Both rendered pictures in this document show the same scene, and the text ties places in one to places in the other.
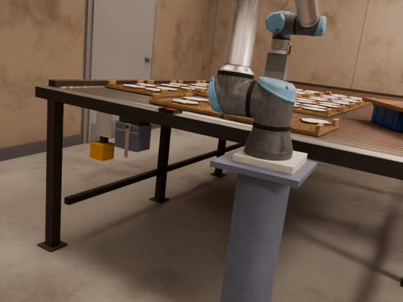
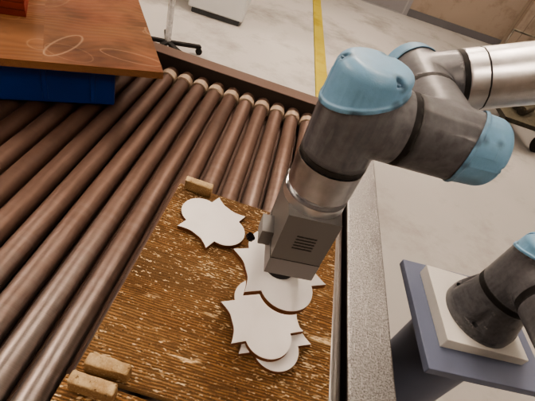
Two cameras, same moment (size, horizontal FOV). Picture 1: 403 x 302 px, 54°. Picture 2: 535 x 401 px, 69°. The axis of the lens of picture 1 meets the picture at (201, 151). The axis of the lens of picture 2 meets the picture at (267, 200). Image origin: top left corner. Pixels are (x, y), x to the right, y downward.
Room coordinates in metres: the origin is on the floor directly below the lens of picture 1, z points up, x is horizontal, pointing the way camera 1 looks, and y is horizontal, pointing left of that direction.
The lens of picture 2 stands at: (1.96, -0.01, 1.49)
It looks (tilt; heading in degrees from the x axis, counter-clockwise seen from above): 41 degrees down; 236
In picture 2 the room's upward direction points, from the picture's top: 21 degrees clockwise
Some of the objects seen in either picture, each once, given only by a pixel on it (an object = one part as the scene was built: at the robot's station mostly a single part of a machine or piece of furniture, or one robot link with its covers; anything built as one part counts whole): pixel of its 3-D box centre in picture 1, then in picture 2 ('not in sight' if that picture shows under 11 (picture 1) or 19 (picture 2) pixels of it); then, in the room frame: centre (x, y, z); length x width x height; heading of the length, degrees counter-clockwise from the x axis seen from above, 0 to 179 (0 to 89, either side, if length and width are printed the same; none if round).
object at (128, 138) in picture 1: (132, 136); not in sight; (1.80, 0.33, 0.77); 0.14 x 0.11 x 0.18; 61
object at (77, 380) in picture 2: not in sight; (92, 387); (1.96, -0.22, 0.95); 0.06 x 0.02 x 0.03; 148
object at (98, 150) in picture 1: (102, 135); not in sight; (1.88, 0.49, 0.74); 0.09 x 0.08 x 0.24; 61
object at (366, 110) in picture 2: (282, 26); (357, 114); (1.71, -0.28, 1.32); 0.09 x 0.08 x 0.11; 157
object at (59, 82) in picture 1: (222, 85); not in sight; (3.92, -0.13, 0.90); 4.04 x 0.06 x 0.10; 151
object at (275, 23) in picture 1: (281, 23); (440, 132); (1.62, -0.25, 1.32); 0.11 x 0.11 x 0.08; 67
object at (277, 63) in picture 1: (278, 64); (292, 218); (1.73, -0.29, 1.17); 0.10 x 0.09 x 0.16; 158
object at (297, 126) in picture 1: (282, 121); (236, 287); (1.73, -0.34, 0.93); 0.41 x 0.35 x 0.02; 60
